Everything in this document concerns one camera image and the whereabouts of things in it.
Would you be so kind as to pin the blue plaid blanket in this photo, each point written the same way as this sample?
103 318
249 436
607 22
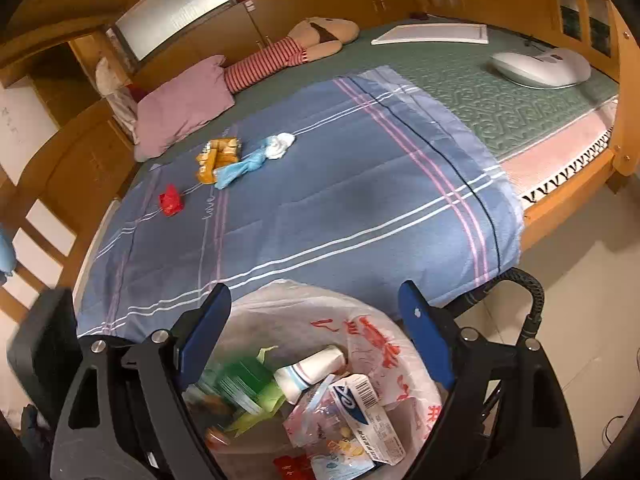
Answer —
350 185

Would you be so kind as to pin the white flat board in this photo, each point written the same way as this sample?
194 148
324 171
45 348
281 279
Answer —
435 34

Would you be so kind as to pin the pink mattress with zigzag trim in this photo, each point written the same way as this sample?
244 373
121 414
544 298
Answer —
550 155

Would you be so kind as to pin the clear plastic bag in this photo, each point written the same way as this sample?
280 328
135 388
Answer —
320 425

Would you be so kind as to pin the white oval device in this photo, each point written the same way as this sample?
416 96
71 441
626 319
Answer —
540 67

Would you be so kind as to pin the white barcoded box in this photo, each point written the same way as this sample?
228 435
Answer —
365 415

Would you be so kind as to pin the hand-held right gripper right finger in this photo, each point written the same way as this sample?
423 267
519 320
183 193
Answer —
425 330

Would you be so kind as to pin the striped paper cup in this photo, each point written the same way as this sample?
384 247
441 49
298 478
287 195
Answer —
310 370

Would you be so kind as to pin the frosted glass panel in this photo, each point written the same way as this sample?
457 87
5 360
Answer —
175 10

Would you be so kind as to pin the green snack bag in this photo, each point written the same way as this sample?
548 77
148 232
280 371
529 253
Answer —
240 380

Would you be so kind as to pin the light green plastic bag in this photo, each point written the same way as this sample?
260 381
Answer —
267 400

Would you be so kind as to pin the white crumpled tissue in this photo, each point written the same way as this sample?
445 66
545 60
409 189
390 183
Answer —
279 145

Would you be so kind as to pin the red snack packet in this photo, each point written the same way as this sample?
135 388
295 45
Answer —
290 464

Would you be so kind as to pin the white trash bag red print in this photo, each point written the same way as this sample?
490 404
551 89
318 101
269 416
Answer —
380 345

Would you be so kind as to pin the light blue cloth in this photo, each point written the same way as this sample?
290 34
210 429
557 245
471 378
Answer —
5 252

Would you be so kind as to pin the white patterned pillow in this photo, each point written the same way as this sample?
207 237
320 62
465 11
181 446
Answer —
117 95

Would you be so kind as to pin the pink pillow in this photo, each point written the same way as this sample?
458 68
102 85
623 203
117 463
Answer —
185 105

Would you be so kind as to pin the plush doll with striped legs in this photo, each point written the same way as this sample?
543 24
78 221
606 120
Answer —
280 57

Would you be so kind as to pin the red snack bag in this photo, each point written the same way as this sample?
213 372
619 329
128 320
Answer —
171 201

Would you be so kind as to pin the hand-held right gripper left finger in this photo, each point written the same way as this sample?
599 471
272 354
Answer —
205 330

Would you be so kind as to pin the yellow chips bag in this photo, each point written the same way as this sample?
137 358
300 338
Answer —
217 157

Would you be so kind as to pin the green quilted mattress pad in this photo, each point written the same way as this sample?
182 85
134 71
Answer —
465 90

